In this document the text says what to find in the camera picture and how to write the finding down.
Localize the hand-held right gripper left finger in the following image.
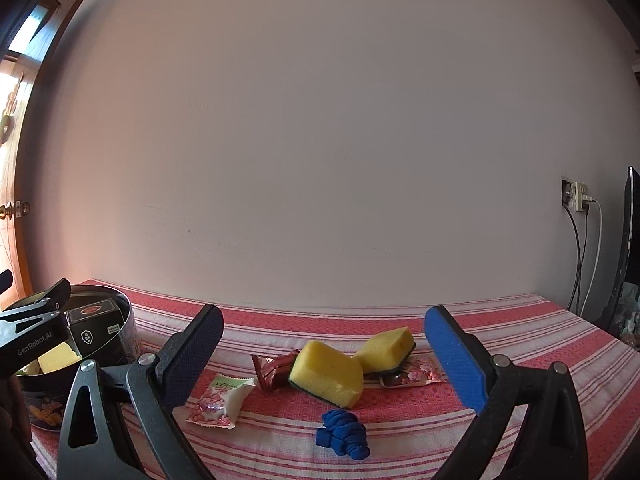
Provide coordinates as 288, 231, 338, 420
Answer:
56, 303, 225, 480

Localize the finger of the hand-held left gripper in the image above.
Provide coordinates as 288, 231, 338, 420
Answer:
0, 278, 72, 323

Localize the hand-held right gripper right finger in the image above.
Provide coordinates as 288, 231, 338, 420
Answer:
423, 305, 587, 480

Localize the beige pink blossom snack packet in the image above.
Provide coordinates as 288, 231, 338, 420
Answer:
378, 352, 446, 388

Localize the white pink snack packet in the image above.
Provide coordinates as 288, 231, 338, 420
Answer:
186, 373, 257, 430

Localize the dark round cookie tin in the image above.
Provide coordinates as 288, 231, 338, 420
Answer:
10, 285, 135, 431

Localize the black cardboard box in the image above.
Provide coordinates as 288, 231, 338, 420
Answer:
65, 298, 126, 366

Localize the dark red snack packet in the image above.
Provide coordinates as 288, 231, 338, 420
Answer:
251, 351, 301, 392

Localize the blue rope bundle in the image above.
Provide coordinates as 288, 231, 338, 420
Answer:
315, 408, 371, 460

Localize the wooden door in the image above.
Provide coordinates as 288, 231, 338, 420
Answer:
0, 0, 91, 306

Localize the red striped tablecloth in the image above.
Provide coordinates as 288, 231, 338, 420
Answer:
20, 279, 640, 480

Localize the hanging door decoration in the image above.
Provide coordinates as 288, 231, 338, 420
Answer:
0, 80, 21, 141

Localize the black flat screen monitor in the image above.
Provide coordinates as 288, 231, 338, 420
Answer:
597, 165, 640, 336

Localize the black cable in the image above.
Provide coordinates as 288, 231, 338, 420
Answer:
565, 205, 587, 316

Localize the white cable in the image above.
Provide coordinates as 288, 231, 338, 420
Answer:
580, 200, 603, 317

